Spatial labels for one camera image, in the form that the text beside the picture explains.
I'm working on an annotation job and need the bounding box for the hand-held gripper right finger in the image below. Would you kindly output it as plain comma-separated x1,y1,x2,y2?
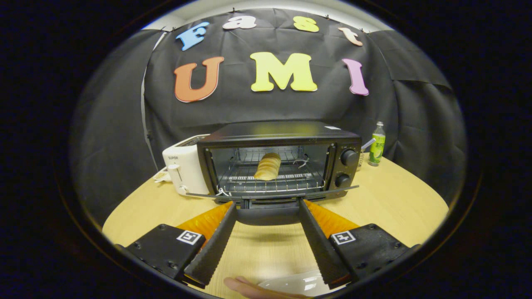
298,199,420,290

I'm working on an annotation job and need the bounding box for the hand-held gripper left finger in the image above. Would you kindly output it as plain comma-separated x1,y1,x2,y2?
125,201,238,289

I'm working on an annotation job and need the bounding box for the bread roll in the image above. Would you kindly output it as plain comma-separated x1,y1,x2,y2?
254,152,282,181

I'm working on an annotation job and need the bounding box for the black toaster oven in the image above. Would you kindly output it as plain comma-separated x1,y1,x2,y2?
186,121,362,226

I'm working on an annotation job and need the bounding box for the white pop-up toaster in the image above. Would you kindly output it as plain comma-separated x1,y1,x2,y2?
162,134,211,196

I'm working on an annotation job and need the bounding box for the white plate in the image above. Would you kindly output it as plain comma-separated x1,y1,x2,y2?
258,270,347,297

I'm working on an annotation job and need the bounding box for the green drink bottle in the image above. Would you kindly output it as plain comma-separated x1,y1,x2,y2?
368,121,386,167

